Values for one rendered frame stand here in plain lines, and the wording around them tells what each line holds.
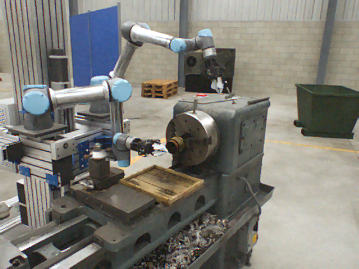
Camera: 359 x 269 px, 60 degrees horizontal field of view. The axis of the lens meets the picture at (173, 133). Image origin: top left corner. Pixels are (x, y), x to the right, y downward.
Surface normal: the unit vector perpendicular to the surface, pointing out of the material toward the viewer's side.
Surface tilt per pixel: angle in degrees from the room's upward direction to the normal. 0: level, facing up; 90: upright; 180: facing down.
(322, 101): 103
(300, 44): 90
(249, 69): 90
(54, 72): 90
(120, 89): 89
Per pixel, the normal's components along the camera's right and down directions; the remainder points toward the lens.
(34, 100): 0.26, 0.29
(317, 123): -0.15, 0.47
